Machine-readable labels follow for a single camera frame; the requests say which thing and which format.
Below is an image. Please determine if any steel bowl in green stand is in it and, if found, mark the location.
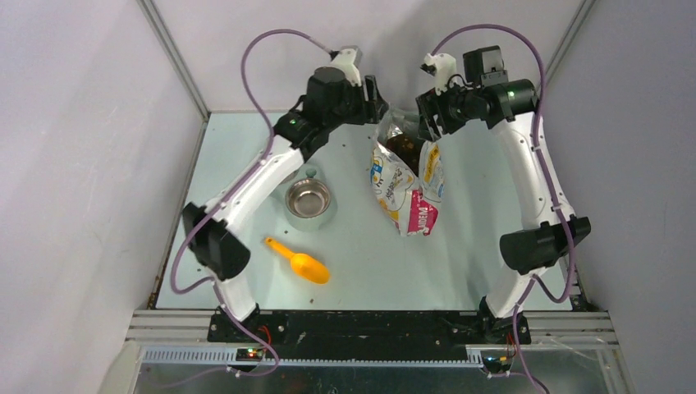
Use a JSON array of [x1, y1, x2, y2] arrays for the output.
[[271, 164, 338, 232]]

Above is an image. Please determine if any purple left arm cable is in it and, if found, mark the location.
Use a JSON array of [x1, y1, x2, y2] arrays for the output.
[[169, 28, 336, 379]]

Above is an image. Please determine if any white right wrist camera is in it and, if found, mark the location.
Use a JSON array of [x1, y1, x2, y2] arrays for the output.
[[420, 53, 457, 95]]

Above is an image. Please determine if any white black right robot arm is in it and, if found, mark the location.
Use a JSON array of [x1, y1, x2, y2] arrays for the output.
[[416, 46, 591, 343]]

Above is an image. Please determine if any orange plastic scoop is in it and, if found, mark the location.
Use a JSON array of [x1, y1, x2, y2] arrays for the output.
[[264, 237, 331, 285]]

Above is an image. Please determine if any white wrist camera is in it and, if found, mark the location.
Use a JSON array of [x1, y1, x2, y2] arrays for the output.
[[329, 45, 363, 87], [420, 53, 457, 95]]

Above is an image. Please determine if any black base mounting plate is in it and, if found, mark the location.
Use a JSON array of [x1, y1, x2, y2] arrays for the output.
[[207, 309, 531, 360]]

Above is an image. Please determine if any white yellow pet food bag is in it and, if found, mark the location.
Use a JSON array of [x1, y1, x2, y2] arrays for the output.
[[370, 108, 445, 236]]

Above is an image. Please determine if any aluminium frame post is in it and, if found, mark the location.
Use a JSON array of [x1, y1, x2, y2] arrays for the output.
[[135, 0, 211, 121], [520, 1, 596, 87]]

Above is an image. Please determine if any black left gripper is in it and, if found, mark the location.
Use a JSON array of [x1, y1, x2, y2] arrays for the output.
[[325, 76, 388, 132]]

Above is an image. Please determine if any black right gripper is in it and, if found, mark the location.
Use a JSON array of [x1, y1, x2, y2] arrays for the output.
[[416, 76, 480, 142]]

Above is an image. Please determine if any aluminium frame post left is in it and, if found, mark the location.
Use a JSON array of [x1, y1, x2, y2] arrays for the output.
[[135, 0, 211, 121]]

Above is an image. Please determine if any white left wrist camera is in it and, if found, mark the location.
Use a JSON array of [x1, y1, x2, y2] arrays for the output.
[[329, 45, 363, 87]]

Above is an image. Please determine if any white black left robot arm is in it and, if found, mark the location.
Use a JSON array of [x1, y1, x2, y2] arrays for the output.
[[177, 66, 388, 342]]

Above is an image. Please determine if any aluminium frame post right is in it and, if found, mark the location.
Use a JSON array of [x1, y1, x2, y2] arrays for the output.
[[520, 1, 596, 87]]

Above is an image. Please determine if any grey slotted cable duct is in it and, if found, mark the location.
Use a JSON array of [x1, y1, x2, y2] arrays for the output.
[[142, 346, 484, 368]]

